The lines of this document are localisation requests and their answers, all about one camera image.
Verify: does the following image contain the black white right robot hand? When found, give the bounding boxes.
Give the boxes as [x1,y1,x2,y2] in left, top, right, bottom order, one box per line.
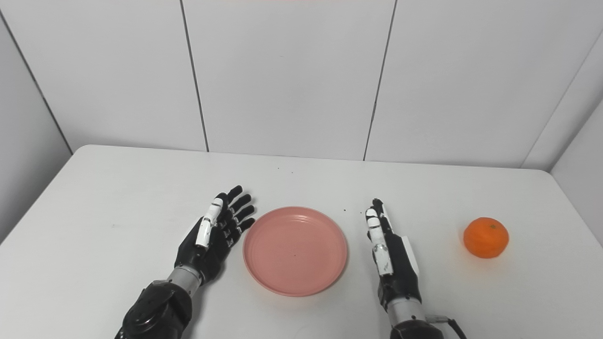
[365,198,422,312]

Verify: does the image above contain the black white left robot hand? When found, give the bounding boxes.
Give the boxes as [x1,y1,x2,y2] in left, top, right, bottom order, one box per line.
[174,185,256,285]

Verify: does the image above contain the pink round plate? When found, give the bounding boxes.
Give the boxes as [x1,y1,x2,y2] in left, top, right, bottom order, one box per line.
[243,206,349,297]

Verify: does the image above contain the orange fruit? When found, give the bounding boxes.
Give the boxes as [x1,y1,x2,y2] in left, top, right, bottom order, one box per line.
[463,217,510,259]

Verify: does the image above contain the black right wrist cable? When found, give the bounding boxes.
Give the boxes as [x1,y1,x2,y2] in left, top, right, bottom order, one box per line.
[425,315,468,339]

